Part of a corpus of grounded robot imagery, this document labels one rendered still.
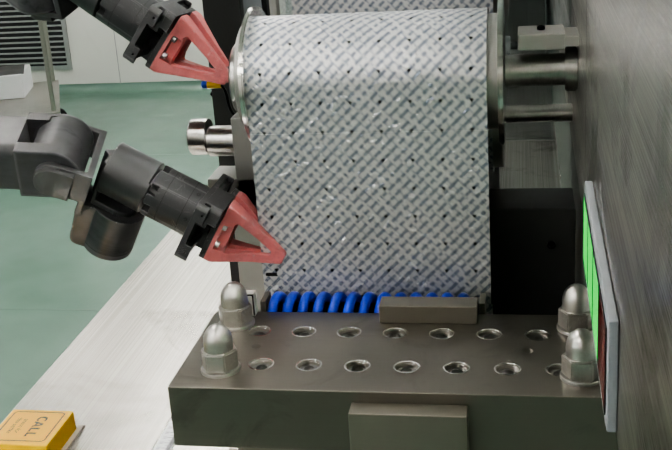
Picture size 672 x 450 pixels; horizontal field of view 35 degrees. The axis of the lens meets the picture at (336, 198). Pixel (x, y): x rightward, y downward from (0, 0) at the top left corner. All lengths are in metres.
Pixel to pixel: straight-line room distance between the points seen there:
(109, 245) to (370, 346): 0.31
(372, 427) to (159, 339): 0.51
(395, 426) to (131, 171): 0.38
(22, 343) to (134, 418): 2.45
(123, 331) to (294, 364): 0.46
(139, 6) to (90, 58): 6.11
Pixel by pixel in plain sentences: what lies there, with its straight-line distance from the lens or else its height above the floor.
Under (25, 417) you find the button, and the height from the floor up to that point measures 0.92.
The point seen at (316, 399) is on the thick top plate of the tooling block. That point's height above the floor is 1.02.
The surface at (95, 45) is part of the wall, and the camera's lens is 7.22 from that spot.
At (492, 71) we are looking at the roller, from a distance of 1.03.
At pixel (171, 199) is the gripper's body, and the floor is 1.15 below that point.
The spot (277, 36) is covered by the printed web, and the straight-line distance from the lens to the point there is 1.06.
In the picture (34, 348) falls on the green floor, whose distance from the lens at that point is 3.58.
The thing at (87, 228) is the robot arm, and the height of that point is 1.11.
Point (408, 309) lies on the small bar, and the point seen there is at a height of 1.04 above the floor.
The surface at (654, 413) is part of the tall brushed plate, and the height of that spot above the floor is 1.25.
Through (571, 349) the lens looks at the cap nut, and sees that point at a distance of 0.93.
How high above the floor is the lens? 1.48
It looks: 18 degrees down
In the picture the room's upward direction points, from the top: 4 degrees counter-clockwise
